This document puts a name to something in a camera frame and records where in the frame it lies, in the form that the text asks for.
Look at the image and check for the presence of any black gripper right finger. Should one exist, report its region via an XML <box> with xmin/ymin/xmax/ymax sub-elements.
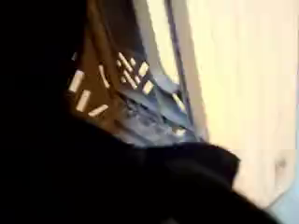
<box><xmin>0</xmin><ymin>115</ymin><xmax>283</xmax><ymax>224</ymax></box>

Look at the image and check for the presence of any brown slotted basket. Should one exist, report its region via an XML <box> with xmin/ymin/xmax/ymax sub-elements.
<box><xmin>65</xmin><ymin>0</ymin><xmax>210</xmax><ymax>147</ymax></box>

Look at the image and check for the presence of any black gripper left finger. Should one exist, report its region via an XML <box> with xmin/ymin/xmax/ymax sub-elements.
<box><xmin>0</xmin><ymin>0</ymin><xmax>89</xmax><ymax>133</ymax></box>

